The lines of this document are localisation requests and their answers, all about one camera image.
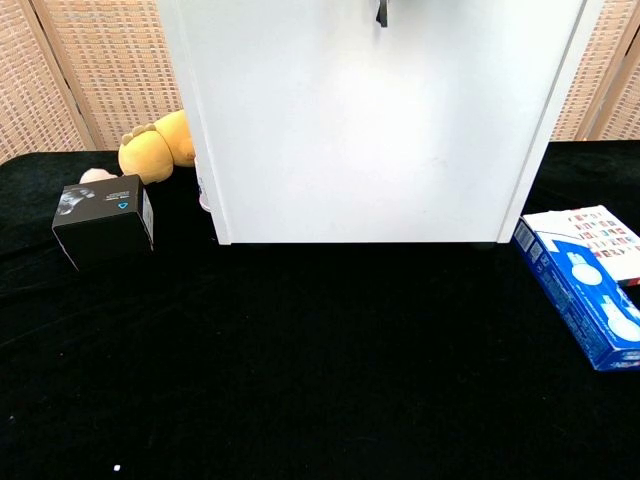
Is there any white cabinet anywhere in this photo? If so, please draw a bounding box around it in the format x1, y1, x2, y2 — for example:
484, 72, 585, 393
157, 0, 604, 250

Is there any woven rattan folding screen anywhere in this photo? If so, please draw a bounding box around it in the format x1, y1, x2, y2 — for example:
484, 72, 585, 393
0, 0, 184, 164
549, 0, 640, 144

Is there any white pink printed packet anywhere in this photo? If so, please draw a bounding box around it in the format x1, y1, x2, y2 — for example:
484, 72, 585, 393
196, 158, 212, 214

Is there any yellow plush toy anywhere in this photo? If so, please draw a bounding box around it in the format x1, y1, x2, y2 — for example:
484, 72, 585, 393
118, 109, 197, 186

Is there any white pack with coloured squares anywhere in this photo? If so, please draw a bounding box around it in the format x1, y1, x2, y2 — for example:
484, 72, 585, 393
529, 203, 640, 282

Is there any pink plush toy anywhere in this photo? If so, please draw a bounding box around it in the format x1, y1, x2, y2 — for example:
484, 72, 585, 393
79, 168, 124, 185

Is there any blue light bulb box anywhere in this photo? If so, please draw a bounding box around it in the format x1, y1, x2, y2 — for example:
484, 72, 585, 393
510, 214, 640, 372

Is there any black product box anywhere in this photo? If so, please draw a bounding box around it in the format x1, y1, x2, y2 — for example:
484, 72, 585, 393
51, 174, 155, 271

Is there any black tablecloth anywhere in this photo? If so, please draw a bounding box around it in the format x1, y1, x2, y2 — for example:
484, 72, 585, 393
0, 140, 640, 480

